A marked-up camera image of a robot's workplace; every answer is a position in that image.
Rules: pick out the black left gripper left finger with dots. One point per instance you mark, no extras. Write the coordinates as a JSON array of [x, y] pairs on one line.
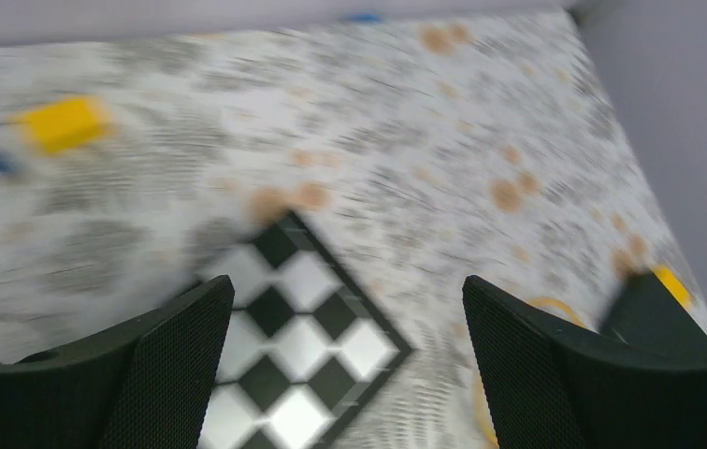
[[144, 383]]

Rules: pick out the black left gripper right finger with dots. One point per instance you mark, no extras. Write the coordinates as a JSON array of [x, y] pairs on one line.
[[552, 384]]

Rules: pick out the yellow block at right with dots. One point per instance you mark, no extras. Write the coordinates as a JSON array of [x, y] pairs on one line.
[[674, 286]]

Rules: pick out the black white checkerboard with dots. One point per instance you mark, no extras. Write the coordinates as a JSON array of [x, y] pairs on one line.
[[306, 350]]

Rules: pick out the floral patterned table mat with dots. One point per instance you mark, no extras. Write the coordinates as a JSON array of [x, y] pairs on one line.
[[421, 152]]

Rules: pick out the large black network switch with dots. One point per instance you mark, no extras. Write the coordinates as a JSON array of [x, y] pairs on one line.
[[645, 315]]

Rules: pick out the yellow block near wall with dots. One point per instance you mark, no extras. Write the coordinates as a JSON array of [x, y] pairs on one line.
[[63, 125]]

